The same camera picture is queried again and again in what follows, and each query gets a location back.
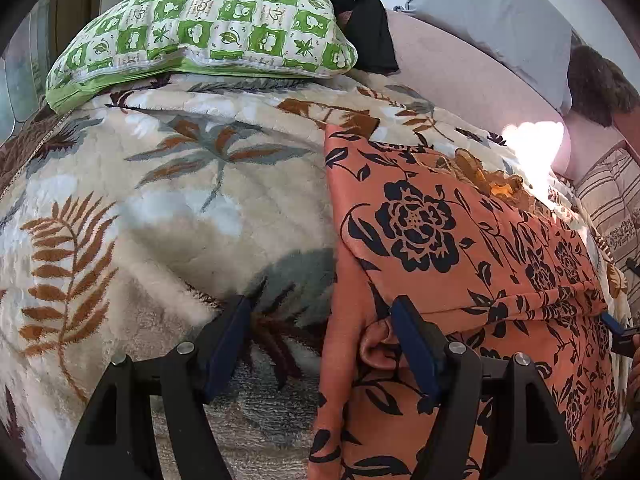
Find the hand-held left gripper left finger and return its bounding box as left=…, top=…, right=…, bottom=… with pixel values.
left=59, top=295, right=252, bottom=480

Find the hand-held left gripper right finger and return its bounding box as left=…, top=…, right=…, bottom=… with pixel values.
left=391, top=295, right=583, bottom=480

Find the orange floral garment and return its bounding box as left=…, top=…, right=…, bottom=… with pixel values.
left=307, top=124, right=623, bottom=480

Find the cream leaf-print blanket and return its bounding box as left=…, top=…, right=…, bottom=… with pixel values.
left=0, top=67, right=632, bottom=480

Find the dark brown fuzzy cushion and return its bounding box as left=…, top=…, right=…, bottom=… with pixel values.
left=567, top=45, right=640, bottom=129

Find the pink bed sheet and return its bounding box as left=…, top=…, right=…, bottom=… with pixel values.
left=387, top=10, right=632, bottom=187

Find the brown plush blanket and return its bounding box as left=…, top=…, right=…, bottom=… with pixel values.
left=0, top=114, right=68, bottom=197

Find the grey pillow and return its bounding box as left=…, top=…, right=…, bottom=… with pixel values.
left=394, top=0, right=574, bottom=114

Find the black cloth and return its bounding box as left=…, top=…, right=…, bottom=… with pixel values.
left=184, top=0, right=400, bottom=74

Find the green checkered pillow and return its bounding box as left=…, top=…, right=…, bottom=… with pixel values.
left=46, top=0, right=359, bottom=115

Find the silver metal frame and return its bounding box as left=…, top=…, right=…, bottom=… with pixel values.
left=0, top=0, right=57, bottom=128

